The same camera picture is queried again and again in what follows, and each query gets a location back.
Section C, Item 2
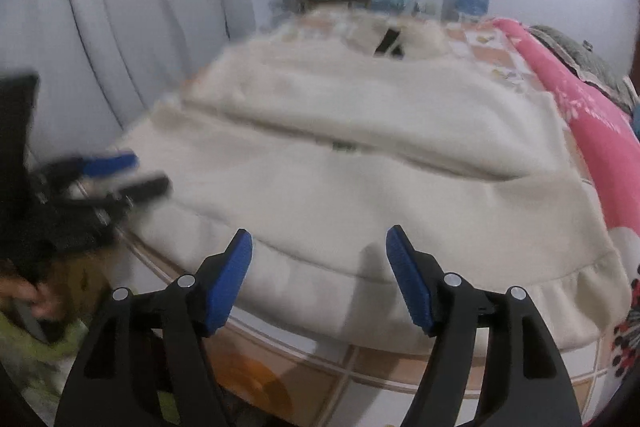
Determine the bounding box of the grey folded blanket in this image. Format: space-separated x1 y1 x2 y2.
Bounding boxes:
528 25 639 116

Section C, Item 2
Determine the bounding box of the pink floral blanket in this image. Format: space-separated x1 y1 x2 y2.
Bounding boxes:
492 18 639 231

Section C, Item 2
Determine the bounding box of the person's left hand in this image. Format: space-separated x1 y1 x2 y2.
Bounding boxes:
1 277 66 322

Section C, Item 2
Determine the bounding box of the beige fleece jacket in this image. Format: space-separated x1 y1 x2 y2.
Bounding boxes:
120 17 631 353

